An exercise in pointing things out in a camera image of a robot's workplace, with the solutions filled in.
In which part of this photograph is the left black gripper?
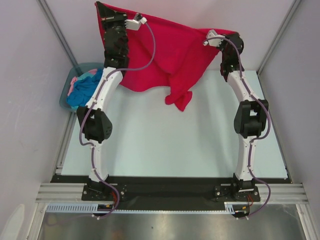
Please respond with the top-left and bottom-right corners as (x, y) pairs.
(95, 2), (129, 54)

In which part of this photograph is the red t shirt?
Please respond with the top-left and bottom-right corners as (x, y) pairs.
(103, 3), (220, 111)

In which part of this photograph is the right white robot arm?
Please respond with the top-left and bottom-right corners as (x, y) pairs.
(218, 32), (271, 182)

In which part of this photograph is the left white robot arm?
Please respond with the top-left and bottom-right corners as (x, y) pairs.
(76, 1), (130, 183)

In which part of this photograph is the pink t shirt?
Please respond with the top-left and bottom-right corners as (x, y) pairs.
(67, 68), (98, 96)

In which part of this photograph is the translucent blue plastic basket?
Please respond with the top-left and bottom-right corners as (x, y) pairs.
(59, 62), (104, 113)

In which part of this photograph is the light teal t shirt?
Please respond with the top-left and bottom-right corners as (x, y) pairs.
(66, 72), (95, 109)

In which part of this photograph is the blue t shirt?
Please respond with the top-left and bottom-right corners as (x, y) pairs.
(66, 68), (103, 109)

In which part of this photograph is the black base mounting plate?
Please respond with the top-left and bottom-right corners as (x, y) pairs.
(50, 175), (292, 212)

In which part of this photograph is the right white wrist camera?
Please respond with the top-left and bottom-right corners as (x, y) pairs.
(203, 29), (225, 48)

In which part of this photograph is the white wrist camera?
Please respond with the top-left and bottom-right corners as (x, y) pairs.
(125, 12), (147, 31)
(203, 29), (225, 48)

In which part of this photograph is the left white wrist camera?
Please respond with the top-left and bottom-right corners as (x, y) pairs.
(125, 12), (147, 31)

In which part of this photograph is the left aluminium corner post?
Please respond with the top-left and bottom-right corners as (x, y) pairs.
(36, 0), (78, 67)

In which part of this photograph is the aluminium corner post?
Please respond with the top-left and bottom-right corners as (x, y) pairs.
(256, 0), (303, 77)
(36, 0), (78, 67)

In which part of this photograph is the right aluminium corner post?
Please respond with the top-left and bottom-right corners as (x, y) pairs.
(256, 0), (303, 77)

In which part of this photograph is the aluminium front rail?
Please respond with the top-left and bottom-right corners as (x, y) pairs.
(35, 183), (308, 204)

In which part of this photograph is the slotted cable duct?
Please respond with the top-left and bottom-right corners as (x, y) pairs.
(46, 202), (250, 215)

